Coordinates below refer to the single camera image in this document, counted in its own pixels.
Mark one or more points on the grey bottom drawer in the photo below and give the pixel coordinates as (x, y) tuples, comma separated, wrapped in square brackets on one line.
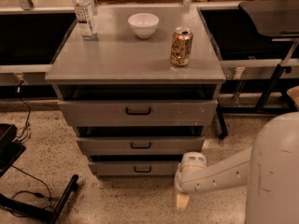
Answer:
[(123, 168)]

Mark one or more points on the grey drawer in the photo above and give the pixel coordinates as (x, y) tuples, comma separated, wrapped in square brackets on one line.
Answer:
[(123, 168), (137, 113), (139, 145)]

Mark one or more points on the white ceramic bowl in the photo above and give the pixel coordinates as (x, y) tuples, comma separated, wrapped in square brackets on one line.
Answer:
[(143, 25)]

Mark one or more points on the clear plastic water bottle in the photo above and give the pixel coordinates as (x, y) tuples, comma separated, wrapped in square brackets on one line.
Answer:
[(84, 14)]

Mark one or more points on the grey top drawer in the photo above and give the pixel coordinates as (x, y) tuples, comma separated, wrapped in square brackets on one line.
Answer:
[(137, 113)]

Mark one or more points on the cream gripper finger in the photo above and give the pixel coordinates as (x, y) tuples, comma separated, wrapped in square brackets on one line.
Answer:
[(182, 201)]

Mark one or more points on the grey middle drawer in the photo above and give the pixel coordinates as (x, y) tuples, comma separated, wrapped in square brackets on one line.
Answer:
[(139, 145)]

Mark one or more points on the black table right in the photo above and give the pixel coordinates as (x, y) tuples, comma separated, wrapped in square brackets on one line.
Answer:
[(277, 19)]

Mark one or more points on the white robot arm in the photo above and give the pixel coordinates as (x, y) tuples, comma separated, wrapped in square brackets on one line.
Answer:
[(269, 169)]

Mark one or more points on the gold soda can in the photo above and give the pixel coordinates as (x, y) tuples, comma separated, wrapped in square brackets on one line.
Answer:
[(181, 46)]

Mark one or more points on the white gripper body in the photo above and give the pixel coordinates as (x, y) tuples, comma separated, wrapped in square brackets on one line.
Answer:
[(179, 184)]

